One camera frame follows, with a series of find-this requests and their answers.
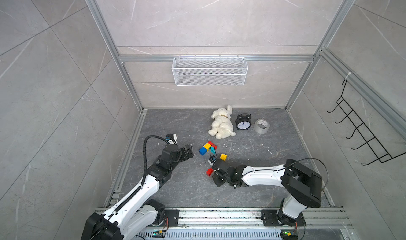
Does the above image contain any small red lego brick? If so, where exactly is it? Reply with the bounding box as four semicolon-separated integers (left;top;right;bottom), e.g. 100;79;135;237
206;168;214;177

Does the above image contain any black alarm clock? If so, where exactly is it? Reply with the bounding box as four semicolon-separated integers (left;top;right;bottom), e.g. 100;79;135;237
235;113;252;130

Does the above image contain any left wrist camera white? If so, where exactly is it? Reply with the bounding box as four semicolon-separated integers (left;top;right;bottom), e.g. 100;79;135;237
166;134;178;145

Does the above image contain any small blue lego brick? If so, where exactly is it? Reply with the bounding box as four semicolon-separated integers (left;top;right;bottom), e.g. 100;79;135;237
199;147;207;155

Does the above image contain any aluminium mounting rail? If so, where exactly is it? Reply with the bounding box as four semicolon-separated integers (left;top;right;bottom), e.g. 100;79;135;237
165;207;352;229

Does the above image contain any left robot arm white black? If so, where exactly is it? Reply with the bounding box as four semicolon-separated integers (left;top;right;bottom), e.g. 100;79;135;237
81;144;194;240

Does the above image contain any long red lego brick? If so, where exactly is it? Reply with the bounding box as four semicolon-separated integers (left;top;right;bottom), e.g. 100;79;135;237
208;141;217;149

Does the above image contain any yellow lego brick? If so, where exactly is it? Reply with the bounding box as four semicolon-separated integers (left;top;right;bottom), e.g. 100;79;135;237
204;143;211;150
220;154;227;161

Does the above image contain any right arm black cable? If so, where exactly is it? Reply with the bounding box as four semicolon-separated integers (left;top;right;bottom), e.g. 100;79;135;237
244;157;329;193

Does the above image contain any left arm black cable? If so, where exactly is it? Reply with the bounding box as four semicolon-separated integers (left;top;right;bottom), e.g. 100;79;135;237
141;135;169;187

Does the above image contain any white plush dog toy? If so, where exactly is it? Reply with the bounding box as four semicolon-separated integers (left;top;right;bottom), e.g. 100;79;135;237
208;105;236;139

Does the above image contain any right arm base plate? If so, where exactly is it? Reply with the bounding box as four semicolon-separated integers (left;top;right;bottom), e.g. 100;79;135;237
260;209;307;227

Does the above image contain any white wire mesh basket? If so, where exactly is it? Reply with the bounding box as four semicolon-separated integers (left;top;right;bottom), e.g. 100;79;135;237
171;57;248;86

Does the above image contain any grey tape roll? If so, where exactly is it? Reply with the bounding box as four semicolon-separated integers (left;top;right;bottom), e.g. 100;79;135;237
254;119;270;134

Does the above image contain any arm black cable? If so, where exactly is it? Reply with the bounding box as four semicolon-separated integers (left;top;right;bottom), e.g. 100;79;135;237
244;157;329;193
141;135;169;187

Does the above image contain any black wire hook rack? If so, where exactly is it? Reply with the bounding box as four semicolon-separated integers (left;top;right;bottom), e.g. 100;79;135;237
327;79;406;166

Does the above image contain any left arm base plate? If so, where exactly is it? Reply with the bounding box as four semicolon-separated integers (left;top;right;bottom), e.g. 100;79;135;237
152;209;180;227

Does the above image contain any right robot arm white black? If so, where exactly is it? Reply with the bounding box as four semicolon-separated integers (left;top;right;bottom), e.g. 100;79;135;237
206;159;322;227

